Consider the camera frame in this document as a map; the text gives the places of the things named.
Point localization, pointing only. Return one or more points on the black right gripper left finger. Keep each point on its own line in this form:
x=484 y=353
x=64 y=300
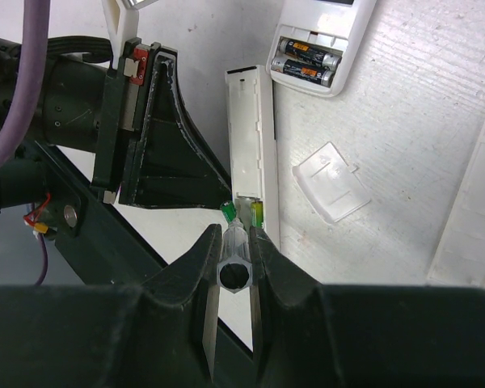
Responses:
x=161 y=334

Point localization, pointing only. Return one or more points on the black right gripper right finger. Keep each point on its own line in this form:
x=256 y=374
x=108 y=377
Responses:
x=308 y=334

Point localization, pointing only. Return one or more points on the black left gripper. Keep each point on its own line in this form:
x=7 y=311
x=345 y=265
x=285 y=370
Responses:
x=146 y=146

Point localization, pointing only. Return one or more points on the green and white battery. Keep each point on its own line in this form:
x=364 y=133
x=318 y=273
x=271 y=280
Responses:
x=229 y=211

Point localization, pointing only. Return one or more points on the white battery cover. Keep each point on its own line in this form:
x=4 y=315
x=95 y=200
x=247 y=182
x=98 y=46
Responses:
x=330 y=184

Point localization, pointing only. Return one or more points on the black battery in remote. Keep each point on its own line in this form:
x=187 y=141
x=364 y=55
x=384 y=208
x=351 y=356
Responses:
x=297 y=69
x=309 y=53

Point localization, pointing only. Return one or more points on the white plastic tray strip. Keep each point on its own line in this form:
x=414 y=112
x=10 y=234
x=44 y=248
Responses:
x=460 y=255

